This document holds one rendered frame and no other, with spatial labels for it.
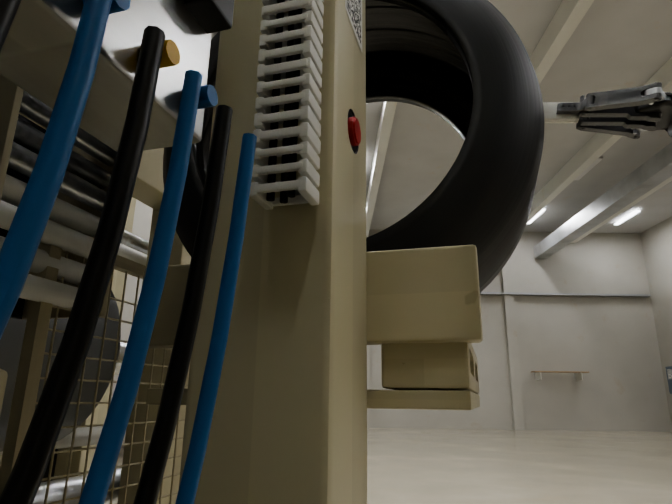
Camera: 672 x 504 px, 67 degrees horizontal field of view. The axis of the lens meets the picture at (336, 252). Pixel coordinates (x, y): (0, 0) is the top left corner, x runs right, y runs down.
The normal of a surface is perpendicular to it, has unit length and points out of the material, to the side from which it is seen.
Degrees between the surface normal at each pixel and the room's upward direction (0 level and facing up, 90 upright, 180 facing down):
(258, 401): 90
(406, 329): 90
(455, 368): 90
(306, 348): 90
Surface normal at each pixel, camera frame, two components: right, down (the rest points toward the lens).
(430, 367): -0.29, -0.27
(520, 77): 0.51, -0.28
